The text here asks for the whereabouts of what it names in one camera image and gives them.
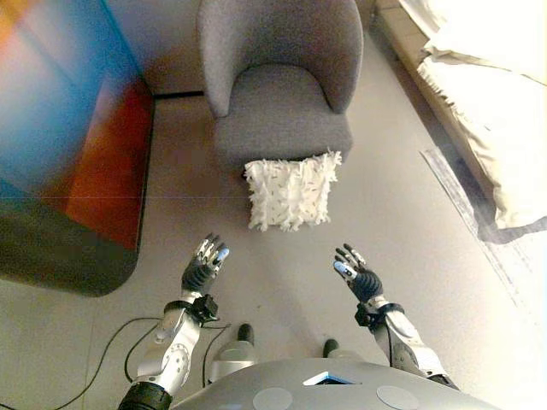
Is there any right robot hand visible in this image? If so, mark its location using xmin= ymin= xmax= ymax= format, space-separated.
xmin=332 ymin=243 xmax=385 ymax=303

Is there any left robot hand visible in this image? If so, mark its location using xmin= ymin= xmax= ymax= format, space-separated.
xmin=180 ymin=232 xmax=232 ymax=296

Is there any white fringed cushion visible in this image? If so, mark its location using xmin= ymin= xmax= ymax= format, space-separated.
xmin=243 ymin=148 xmax=343 ymax=233

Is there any right robot leg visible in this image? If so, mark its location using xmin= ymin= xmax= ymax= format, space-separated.
xmin=321 ymin=338 xmax=364 ymax=364

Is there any robot leg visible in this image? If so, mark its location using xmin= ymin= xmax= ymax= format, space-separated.
xmin=207 ymin=323 xmax=257 ymax=385
xmin=321 ymin=338 xmax=364 ymax=364

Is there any left robot leg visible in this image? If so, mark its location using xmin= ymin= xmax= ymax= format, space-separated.
xmin=207 ymin=323 xmax=257 ymax=385

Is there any grey robot torso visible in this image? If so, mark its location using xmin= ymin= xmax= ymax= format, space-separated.
xmin=173 ymin=356 xmax=503 ymax=410

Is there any grey fabric armchair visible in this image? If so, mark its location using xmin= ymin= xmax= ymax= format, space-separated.
xmin=195 ymin=0 xmax=365 ymax=176

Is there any cream bed cover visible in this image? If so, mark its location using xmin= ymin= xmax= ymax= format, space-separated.
xmin=397 ymin=0 xmax=547 ymax=231

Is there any black floor cable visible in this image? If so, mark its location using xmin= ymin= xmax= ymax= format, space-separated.
xmin=0 ymin=315 xmax=232 ymax=410

